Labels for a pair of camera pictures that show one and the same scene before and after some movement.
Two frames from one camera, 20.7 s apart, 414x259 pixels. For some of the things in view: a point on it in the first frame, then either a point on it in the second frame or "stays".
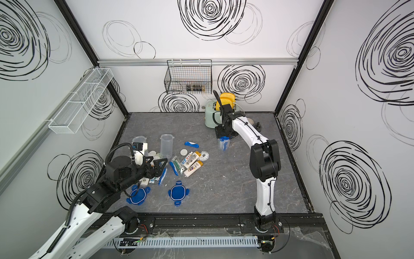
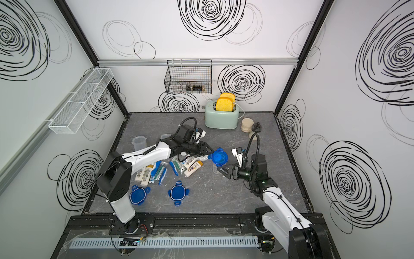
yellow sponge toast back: [229, 95] stays
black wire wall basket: [193, 76] stays
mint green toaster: [213, 117] stays
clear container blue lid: [224, 142] -> [219, 157]
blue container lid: [137, 196] stays
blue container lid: [178, 192] stays
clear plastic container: [139, 138] stays
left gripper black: [151, 174] -> [201, 149]
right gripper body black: [222, 131] -> [243, 174]
